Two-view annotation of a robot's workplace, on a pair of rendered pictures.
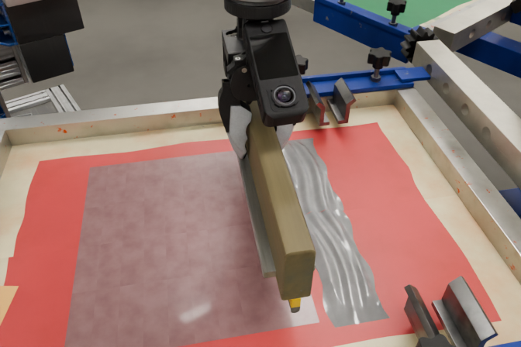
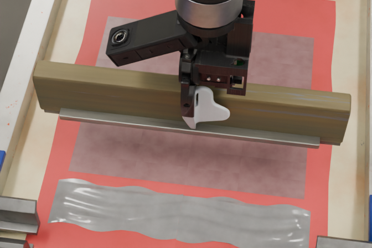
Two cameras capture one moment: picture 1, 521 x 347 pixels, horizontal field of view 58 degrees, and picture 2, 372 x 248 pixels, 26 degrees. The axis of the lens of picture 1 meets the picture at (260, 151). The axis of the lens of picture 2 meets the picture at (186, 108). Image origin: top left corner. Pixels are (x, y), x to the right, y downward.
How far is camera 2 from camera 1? 1.00 m
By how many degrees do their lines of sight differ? 67
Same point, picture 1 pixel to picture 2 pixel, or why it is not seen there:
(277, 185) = (101, 71)
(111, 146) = (345, 56)
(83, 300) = not seen: hidden behind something
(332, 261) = (117, 200)
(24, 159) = not seen: outside the picture
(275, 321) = (83, 141)
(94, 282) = not seen: hidden behind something
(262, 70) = (145, 21)
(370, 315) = (55, 208)
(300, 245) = (40, 68)
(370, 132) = not seen: outside the picture
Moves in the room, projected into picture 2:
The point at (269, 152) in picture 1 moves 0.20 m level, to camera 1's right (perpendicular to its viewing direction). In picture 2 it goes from (141, 77) to (80, 210)
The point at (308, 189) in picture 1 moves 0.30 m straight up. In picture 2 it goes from (214, 213) to (222, 83)
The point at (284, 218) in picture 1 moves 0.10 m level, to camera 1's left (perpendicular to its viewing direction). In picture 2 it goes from (67, 67) to (96, 11)
